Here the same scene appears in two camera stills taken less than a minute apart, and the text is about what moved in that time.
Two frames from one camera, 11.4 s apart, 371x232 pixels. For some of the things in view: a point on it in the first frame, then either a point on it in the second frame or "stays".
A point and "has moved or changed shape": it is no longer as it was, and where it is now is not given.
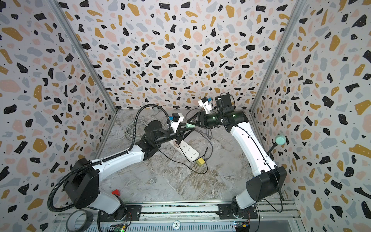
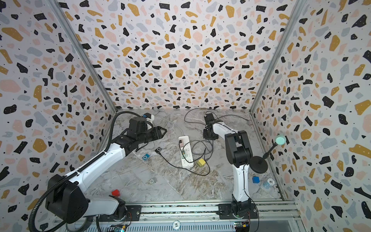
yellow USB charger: (200, 161) stays
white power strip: (192, 153) has moved or changed shape
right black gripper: (206, 118) → (206, 137)
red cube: (116, 192) stays
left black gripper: (181, 134) → (158, 130)
